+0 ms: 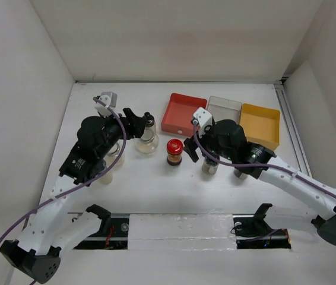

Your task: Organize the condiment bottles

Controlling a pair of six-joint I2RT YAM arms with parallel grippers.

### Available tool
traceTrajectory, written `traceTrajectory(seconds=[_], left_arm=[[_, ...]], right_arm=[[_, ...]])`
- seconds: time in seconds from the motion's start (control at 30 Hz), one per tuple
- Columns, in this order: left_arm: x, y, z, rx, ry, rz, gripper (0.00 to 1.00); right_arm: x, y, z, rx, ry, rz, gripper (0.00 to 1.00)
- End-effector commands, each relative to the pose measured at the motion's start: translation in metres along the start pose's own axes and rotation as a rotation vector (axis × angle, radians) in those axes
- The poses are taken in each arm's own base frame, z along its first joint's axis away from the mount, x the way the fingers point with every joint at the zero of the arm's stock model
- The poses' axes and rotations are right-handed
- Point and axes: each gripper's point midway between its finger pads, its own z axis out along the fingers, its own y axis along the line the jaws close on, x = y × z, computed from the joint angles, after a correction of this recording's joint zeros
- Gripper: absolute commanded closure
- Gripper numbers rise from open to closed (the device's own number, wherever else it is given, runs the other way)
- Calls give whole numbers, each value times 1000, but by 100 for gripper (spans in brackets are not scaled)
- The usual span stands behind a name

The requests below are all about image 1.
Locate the yellow tray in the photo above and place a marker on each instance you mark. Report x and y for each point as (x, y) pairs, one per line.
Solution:
(261, 125)

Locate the red tray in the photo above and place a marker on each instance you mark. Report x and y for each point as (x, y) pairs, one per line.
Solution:
(178, 114)

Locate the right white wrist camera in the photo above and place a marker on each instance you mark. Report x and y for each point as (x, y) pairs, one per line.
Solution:
(203, 118)

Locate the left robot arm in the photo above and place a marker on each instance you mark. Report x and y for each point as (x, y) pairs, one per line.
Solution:
(39, 249)

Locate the wide clear glass jar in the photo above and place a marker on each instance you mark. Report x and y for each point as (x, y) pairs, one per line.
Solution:
(148, 143)

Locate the red-capped sauce bottle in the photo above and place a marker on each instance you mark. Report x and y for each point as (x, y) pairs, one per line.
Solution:
(174, 150)

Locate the black-capped spice bottle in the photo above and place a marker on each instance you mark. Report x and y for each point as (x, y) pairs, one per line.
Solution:
(209, 166)

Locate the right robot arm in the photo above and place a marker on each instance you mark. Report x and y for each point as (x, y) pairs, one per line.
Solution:
(224, 142)

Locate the black-capped glass bottle left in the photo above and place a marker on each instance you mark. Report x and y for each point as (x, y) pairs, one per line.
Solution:
(150, 127)

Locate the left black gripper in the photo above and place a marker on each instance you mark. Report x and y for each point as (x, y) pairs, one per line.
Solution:
(138, 123)

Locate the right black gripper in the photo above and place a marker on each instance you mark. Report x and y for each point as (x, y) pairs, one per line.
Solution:
(189, 148)

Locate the silver-lid brown spice jar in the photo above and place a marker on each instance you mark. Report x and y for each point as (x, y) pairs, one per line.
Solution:
(241, 173)

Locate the clear plastic tray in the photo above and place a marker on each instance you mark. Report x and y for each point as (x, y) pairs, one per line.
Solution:
(222, 109)

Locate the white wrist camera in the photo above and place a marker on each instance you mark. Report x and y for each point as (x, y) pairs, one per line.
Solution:
(203, 118)
(105, 102)

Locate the small white bottle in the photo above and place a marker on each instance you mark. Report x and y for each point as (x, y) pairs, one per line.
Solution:
(105, 177)

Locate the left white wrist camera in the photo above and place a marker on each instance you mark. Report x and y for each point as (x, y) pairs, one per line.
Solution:
(105, 102)

